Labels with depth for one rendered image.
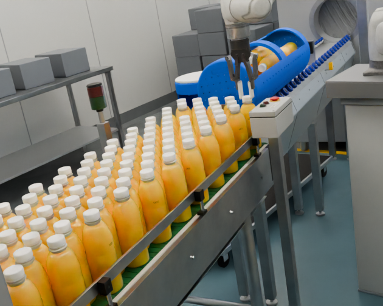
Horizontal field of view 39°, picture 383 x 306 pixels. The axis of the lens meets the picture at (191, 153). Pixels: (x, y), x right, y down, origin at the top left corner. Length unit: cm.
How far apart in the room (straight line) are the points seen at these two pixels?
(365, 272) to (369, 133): 71
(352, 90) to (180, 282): 119
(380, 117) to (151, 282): 135
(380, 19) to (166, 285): 144
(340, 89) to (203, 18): 408
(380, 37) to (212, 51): 409
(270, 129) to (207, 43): 445
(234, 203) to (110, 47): 477
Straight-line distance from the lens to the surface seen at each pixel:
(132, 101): 669
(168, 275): 150
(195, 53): 647
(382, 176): 250
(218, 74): 235
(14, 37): 566
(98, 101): 213
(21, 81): 482
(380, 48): 239
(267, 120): 193
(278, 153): 205
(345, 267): 303
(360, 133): 246
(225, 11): 203
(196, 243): 162
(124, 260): 135
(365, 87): 233
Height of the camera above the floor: 160
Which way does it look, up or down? 18 degrees down
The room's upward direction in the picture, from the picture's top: 10 degrees counter-clockwise
